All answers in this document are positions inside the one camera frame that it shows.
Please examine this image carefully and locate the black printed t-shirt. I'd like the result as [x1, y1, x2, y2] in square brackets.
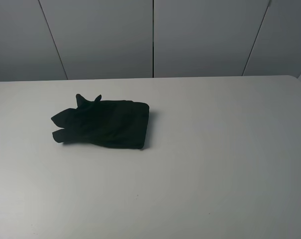
[51, 94, 150, 149]

